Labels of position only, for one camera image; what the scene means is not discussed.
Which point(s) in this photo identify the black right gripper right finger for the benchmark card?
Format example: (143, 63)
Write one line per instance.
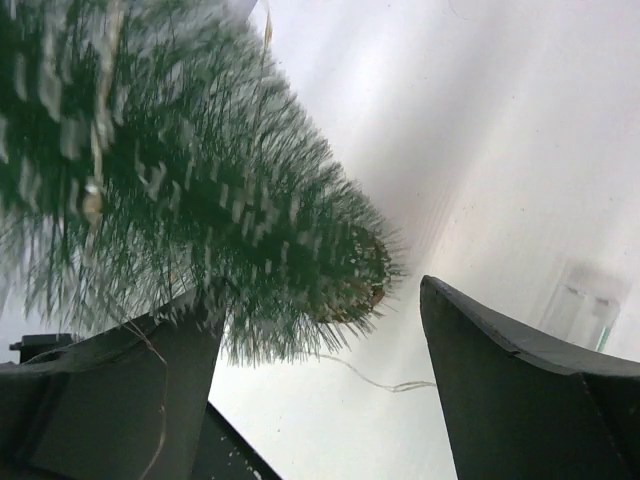
(521, 404)

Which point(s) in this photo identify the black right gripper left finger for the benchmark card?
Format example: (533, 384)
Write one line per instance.
(125, 404)

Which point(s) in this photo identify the clear light string battery box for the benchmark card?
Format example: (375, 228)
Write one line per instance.
(584, 305)

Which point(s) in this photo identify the small green bottlebrush christmas tree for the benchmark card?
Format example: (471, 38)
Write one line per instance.
(153, 149)

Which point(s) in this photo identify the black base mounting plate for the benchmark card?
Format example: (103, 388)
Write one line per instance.
(223, 453)

